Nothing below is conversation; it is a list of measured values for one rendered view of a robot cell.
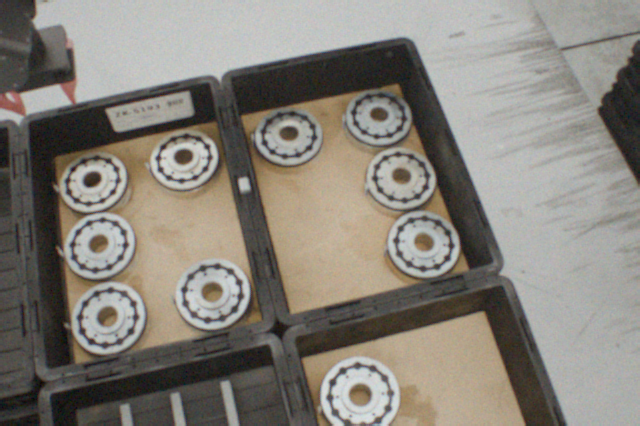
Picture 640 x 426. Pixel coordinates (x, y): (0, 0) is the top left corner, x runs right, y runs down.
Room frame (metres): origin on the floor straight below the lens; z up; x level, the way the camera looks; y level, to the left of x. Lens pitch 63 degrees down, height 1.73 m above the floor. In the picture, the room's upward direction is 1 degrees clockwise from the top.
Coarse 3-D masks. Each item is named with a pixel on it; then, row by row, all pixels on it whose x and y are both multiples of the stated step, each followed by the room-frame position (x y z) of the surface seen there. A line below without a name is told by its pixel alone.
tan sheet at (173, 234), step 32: (192, 128) 0.59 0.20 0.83; (64, 160) 0.53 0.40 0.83; (128, 160) 0.53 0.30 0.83; (224, 160) 0.53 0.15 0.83; (160, 192) 0.48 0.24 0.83; (224, 192) 0.48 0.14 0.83; (64, 224) 0.42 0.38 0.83; (160, 224) 0.42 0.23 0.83; (192, 224) 0.43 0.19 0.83; (224, 224) 0.43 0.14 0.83; (160, 256) 0.37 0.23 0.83; (192, 256) 0.37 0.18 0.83; (224, 256) 0.38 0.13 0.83; (160, 288) 0.32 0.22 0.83; (160, 320) 0.28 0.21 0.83; (256, 320) 0.28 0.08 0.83
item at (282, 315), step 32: (256, 64) 0.64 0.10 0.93; (288, 64) 0.64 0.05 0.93; (416, 64) 0.65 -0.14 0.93; (224, 96) 0.58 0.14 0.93; (448, 128) 0.54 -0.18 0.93; (256, 192) 0.43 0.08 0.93; (256, 224) 0.38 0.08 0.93; (480, 224) 0.39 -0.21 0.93; (416, 288) 0.30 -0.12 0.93; (288, 320) 0.25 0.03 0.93
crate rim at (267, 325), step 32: (128, 96) 0.58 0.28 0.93; (224, 128) 0.54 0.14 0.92; (32, 192) 0.42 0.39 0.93; (32, 224) 0.37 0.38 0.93; (32, 256) 0.33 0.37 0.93; (256, 256) 0.34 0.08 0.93; (32, 288) 0.28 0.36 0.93; (256, 288) 0.29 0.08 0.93; (32, 320) 0.24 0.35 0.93; (128, 352) 0.21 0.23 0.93; (160, 352) 0.21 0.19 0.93
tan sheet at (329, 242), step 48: (336, 96) 0.66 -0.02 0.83; (336, 144) 0.57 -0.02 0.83; (288, 192) 0.48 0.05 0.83; (336, 192) 0.48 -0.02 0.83; (288, 240) 0.40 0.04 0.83; (336, 240) 0.41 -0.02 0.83; (384, 240) 0.41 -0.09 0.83; (288, 288) 0.33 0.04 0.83; (336, 288) 0.33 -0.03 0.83; (384, 288) 0.33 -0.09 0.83
